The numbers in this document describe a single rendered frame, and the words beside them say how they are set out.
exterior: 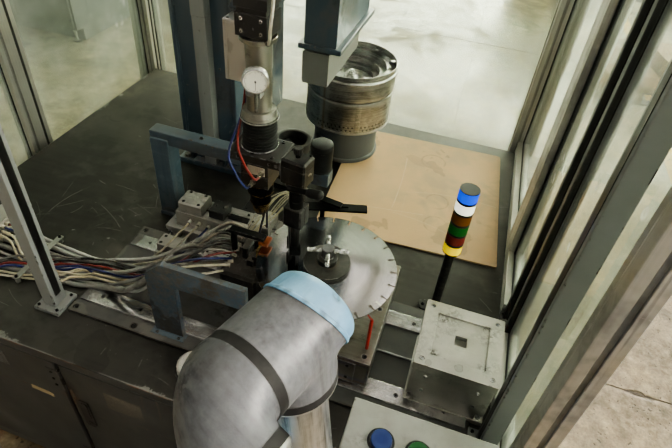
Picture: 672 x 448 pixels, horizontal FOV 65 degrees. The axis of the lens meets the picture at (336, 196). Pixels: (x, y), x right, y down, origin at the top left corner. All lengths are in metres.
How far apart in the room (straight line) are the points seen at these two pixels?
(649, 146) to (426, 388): 0.74
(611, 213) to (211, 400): 0.53
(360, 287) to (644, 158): 0.69
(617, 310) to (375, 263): 0.66
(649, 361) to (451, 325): 1.56
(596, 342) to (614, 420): 1.67
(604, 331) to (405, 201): 1.10
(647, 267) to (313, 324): 0.37
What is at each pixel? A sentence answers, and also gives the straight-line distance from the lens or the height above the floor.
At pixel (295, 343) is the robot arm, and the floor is 1.38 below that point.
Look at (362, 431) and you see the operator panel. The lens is 1.07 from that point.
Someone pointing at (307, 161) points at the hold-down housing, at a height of 1.25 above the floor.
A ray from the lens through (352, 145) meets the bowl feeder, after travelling 1.83.
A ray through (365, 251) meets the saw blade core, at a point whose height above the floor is 0.95.
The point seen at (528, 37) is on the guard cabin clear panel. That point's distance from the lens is 2.00.
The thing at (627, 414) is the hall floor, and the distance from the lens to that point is 2.47.
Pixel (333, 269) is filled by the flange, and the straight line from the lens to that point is 1.21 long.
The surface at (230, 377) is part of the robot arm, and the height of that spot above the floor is 1.38.
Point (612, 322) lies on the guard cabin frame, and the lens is 0.73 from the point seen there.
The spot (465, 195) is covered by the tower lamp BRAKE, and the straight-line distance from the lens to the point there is 1.17.
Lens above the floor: 1.85
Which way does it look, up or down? 39 degrees down
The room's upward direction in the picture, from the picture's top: 6 degrees clockwise
